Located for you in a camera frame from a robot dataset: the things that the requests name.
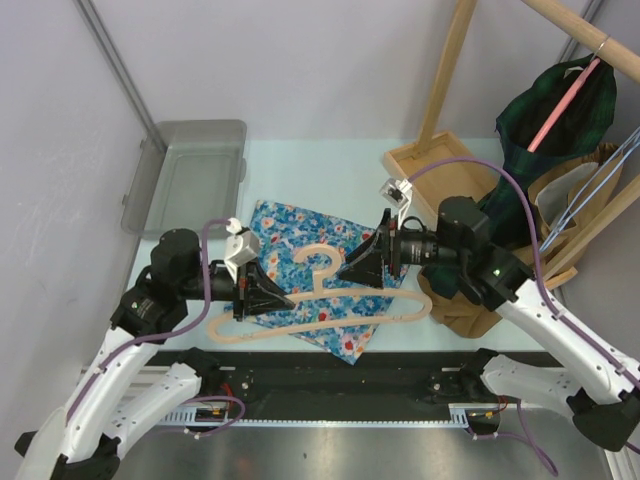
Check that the wooden clothes rack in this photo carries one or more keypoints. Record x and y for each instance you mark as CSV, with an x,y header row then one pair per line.
x,y
431,147

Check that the dark green garment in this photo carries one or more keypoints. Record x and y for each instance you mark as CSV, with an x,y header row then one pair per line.
x,y
577,133

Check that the grey plastic bin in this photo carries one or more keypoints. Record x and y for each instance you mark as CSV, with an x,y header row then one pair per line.
x,y
195,179

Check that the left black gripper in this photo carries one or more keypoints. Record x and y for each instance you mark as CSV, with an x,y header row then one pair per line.
x,y
260,292

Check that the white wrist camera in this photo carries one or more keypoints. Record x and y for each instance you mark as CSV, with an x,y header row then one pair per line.
x,y
242,246
399,194

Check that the pink plastic hanger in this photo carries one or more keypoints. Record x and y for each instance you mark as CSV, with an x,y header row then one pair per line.
x,y
562,105

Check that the light blue wire hanger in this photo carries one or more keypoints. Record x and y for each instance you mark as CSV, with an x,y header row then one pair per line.
x,y
584,186

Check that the blue floral garment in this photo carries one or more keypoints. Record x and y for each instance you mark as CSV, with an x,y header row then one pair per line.
x,y
284,229

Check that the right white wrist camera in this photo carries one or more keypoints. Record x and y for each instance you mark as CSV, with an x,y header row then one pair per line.
x,y
399,194

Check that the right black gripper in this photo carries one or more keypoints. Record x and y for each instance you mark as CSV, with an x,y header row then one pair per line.
x,y
366,262

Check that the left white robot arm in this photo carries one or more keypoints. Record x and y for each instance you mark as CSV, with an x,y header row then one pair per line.
x,y
90,435

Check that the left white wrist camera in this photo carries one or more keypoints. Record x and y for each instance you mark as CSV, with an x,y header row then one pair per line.
x,y
242,246

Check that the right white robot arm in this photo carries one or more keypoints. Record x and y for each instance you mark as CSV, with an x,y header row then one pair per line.
x,y
598,392

